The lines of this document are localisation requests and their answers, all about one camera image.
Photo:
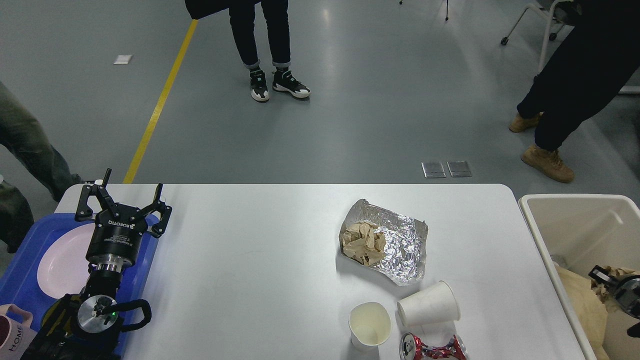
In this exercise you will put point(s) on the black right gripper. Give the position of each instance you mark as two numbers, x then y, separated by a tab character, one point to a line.
626	294

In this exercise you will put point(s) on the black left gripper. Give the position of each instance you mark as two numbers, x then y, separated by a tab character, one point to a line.
116	240

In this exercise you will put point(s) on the brown paper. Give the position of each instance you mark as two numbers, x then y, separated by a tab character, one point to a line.
603	290
364	242

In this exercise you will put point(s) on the brown paper bag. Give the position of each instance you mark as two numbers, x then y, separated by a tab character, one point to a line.
591	312

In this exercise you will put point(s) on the pink plate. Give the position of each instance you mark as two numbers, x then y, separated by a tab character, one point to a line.
63	269

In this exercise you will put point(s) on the pink ribbed mug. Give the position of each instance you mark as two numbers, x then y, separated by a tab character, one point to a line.
16	333

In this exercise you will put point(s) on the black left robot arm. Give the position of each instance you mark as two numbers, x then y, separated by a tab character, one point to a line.
87	325

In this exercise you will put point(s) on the clear plastic bottle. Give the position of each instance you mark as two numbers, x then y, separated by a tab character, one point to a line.
559	261

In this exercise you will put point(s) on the beige plastic bin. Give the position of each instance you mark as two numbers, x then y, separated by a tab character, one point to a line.
586	230

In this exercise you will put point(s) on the blue plastic tray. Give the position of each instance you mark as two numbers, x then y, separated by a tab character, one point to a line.
19	285

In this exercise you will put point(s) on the person in green trousers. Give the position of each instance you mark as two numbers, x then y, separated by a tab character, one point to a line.
23	136

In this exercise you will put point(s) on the lying white paper cup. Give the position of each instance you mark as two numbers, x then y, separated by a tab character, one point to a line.
432	305

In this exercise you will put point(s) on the right metal floor socket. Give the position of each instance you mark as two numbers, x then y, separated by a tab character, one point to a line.
459	169

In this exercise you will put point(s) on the metal floor socket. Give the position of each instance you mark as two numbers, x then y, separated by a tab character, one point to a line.
433	170
459	169

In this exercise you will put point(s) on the crushed red soda can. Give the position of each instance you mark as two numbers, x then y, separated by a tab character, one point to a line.
412	347

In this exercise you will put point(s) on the white metal bar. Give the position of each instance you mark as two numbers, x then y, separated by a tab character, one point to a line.
629	90

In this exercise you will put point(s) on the crumpled aluminium foil sheet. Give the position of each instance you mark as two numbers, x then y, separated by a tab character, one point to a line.
405	250

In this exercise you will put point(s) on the left metal floor socket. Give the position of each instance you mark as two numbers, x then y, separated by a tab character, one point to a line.
433	170

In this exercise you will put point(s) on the person in tan boots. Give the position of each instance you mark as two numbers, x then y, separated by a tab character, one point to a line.
583	75

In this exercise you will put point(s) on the upright white paper cup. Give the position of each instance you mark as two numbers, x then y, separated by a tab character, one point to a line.
370	326

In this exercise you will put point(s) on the white frame chair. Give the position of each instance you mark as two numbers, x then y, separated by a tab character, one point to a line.
556	15

